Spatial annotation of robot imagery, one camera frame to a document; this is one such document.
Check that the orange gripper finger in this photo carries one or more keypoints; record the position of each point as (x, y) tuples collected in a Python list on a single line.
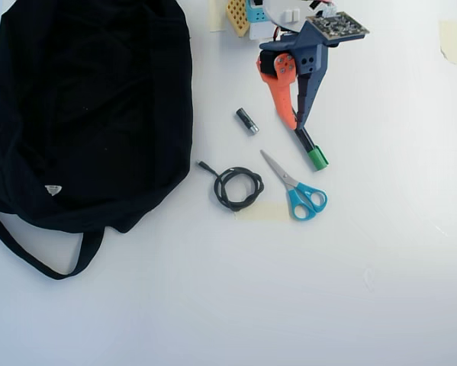
[(283, 91)]

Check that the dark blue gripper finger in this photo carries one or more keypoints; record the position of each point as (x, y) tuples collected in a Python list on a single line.
[(307, 95)]

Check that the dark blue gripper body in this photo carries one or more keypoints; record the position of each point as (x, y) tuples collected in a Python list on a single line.
[(307, 65)]

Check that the white yellow robot arm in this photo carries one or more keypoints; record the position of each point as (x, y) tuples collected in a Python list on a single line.
[(281, 11)]

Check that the black fabric bag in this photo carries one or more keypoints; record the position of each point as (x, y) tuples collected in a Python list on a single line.
[(79, 114)]

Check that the black AA battery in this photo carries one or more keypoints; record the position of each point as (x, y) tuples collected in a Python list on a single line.
[(246, 121)]

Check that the black marker green cap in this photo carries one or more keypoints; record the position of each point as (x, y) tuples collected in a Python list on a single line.
[(315, 154)]

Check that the beige masking tape strip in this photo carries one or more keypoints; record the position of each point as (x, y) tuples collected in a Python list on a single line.
[(262, 212), (214, 19), (450, 38)]

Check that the bare camera circuit board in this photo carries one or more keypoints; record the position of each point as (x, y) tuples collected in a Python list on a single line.
[(338, 26)]

